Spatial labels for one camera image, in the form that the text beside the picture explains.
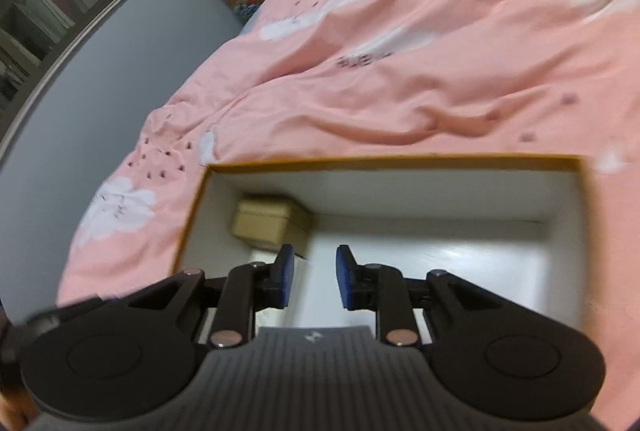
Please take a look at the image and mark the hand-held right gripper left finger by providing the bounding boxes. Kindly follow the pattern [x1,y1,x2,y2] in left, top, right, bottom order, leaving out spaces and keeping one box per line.
[126,243,296,350]

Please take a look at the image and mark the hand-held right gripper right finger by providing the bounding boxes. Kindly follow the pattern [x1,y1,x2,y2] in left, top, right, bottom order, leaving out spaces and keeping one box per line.
[336,243,502,348]

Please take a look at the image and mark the orange-edged white cardboard box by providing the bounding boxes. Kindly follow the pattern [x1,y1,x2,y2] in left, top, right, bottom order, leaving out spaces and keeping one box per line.
[172,154,597,348]

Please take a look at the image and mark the small beige box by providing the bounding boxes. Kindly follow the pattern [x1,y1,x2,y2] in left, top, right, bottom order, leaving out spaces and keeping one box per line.
[230,196,314,260]

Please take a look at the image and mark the pink cloud-print blanket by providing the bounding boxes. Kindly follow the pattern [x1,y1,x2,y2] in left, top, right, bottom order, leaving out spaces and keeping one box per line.
[55,0,640,431]

